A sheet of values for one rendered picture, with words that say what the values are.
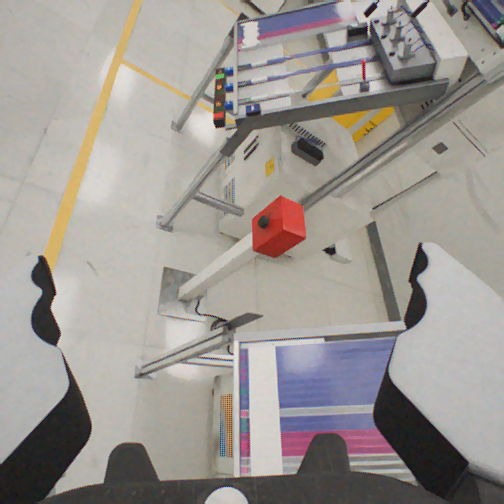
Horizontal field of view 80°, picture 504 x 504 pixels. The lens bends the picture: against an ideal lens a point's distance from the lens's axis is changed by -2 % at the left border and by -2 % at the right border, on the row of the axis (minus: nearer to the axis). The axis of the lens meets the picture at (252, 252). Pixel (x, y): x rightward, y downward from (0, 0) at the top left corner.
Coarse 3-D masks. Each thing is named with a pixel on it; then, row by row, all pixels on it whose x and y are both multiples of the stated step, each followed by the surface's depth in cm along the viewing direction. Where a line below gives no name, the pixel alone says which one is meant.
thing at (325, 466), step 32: (128, 448) 5; (320, 448) 5; (128, 480) 4; (192, 480) 4; (224, 480) 4; (256, 480) 4; (288, 480) 4; (320, 480) 4; (352, 480) 4; (384, 480) 4
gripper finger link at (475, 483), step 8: (464, 480) 5; (472, 480) 4; (480, 480) 4; (456, 488) 5; (464, 488) 5; (472, 488) 4; (480, 488) 4; (488, 488) 4; (496, 488) 4; (456, 496) 5; (464, 496) 5; (472, 496) 4; (480, 496) 4; (488, 496) 4; (496, 496) 4
